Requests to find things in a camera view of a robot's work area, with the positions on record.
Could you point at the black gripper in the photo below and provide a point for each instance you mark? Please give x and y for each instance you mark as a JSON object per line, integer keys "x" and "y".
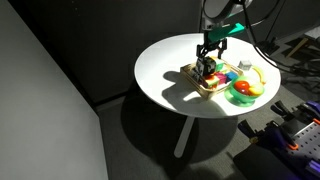
{"x": 213, "y": 40}

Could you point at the black and white cube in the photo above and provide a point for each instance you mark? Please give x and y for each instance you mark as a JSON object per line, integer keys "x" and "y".
{"x": 206, "y": 66}

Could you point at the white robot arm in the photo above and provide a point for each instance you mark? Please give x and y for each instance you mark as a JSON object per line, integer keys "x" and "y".
{"x": 216, "y": 10}

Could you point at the green cube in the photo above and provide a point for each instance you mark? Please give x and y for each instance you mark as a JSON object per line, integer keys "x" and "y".
{"x": 219, "y": 66}

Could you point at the magenta cube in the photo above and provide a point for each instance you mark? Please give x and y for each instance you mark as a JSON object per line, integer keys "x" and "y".
{"x": 222, "y": 79}

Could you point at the blue cube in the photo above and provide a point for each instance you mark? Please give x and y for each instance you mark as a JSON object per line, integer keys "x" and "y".
{"x": 232, "y": 76}

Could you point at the gray cube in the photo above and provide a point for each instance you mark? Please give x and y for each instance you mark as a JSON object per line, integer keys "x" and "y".
{"x": 245, "y": 65}

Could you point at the yellow block with red circle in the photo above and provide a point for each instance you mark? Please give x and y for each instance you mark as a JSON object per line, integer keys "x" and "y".
{"x": 210, "y": 81}

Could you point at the wooden tray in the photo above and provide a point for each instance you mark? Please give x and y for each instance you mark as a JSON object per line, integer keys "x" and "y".
{"x": 203, "y": 91}

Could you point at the red apple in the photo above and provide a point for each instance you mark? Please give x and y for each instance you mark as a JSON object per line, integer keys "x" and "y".
{"x": 241, "y": 86}

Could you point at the yellow banana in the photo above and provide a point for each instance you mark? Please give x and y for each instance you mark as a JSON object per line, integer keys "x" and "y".
{"x": 260, "y": 74}

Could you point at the green bowl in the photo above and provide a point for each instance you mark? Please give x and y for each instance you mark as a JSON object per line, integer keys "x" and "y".
{"x": 241, "y": 99}

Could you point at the yellow lemon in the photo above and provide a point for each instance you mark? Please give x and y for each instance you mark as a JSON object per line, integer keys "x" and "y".
{"x": 256, "y": 89}

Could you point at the wooden furniture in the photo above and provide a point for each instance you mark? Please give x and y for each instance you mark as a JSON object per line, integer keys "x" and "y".
{"x": 298, "y": 46}

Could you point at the white table leg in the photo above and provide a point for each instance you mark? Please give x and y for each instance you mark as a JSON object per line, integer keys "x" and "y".
{"x": 184, "y": 136}

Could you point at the purple clamp with orange tip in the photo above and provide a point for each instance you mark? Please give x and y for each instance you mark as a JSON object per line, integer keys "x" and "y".
{"x": 276, "y": 136}
{"x": 283, "y": 110}

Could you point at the black base box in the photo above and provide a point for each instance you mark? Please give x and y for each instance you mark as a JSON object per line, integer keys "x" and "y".
{"x": 256, "y": 165}

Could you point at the perforated mounting board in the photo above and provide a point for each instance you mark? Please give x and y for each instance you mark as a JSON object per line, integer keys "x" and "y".
{"x": 308, "y": 140}

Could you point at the teal camera mount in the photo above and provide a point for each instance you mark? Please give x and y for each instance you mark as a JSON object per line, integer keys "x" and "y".
{"x": 226, "y": 31}

